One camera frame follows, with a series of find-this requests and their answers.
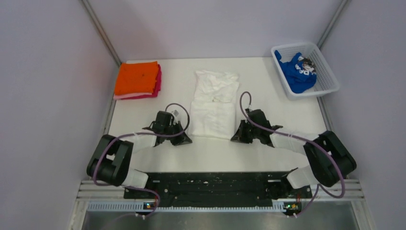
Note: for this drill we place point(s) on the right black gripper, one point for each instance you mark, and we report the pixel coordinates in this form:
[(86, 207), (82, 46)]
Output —
[(240, 136)]

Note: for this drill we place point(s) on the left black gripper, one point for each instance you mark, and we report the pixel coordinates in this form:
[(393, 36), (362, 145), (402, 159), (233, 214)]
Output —
[(181, 139)]

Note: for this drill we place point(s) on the white t-shirt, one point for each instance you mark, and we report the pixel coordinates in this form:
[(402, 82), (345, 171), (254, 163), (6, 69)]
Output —
[(213, 109)]

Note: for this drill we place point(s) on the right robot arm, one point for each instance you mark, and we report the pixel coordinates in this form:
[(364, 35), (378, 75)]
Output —
[(329, 160)]

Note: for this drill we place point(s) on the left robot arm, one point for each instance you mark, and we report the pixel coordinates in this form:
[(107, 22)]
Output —
[(110, 162)]

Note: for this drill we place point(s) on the folded pink t-shirt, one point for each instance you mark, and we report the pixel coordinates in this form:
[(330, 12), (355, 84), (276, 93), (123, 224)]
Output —
[(133, 96)]

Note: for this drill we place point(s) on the folded orange t-shirt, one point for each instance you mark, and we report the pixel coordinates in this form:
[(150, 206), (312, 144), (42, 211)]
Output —
[(136, 78)]

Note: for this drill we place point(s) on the blue t-shirt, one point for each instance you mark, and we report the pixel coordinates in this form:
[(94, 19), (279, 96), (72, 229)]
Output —
[(299, 72)]

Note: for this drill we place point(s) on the white plastic basket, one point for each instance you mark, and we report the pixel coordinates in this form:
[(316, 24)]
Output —
[(326, 81)]

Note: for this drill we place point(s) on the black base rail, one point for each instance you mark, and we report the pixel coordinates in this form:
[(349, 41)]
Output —
[(215, 190)]

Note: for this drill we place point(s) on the left corner metal post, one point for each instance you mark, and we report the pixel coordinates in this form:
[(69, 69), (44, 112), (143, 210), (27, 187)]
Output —
[(100, 30)]

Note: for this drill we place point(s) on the corner metal post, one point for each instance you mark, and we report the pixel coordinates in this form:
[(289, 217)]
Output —
[(335, 17), (100, 30)]

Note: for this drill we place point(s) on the white slotted cable duct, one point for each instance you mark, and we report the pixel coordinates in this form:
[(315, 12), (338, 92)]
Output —
[(209, 209)]

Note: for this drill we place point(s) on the aluminium frame rail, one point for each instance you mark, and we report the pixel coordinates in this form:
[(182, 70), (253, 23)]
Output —
[(353, 194)]

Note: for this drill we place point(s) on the right corner metal post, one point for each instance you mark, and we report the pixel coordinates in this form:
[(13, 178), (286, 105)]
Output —
[(335, 17)]

